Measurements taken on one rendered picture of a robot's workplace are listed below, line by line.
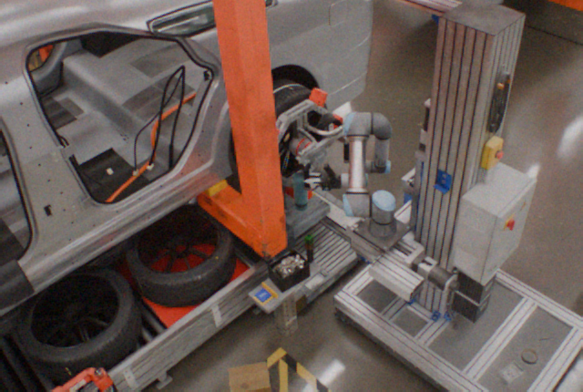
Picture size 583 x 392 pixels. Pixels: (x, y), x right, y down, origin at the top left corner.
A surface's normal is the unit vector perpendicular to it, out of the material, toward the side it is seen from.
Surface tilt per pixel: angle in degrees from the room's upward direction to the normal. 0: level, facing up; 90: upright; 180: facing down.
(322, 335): 0
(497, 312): 0
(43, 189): 88
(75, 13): 34
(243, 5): 90
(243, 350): 0
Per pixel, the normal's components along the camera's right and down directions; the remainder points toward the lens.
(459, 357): -0.06, -0.75
